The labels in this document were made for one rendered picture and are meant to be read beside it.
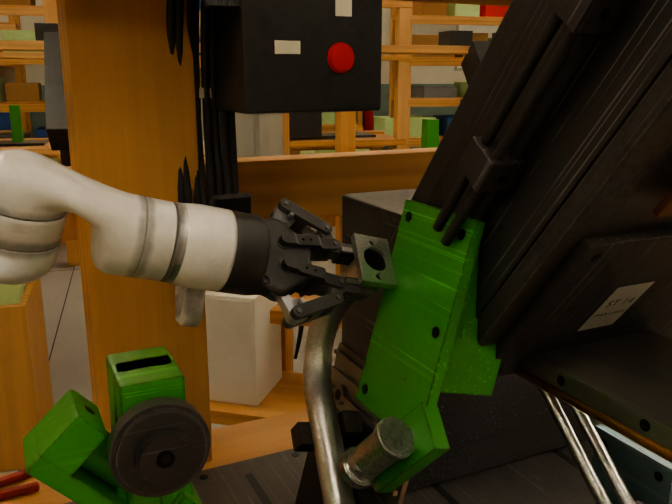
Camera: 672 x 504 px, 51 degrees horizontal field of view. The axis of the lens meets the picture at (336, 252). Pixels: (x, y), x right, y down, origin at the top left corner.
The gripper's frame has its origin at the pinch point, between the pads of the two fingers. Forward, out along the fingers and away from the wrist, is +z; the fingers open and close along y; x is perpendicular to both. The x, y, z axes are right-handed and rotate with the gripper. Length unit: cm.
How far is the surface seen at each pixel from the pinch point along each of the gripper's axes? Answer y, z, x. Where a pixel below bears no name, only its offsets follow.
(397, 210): 10.7, 8.6, 1.7
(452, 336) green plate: -10.4, 3.5, -7.7
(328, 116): 656, 402, 570
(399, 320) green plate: -6.0, 2.8, -1.9
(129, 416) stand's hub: -16.1, -22.2, -0.4
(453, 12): 577, 405, 304
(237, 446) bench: -3.8, 4.2, 42.0
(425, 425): -16.7, 2.5, -2.9
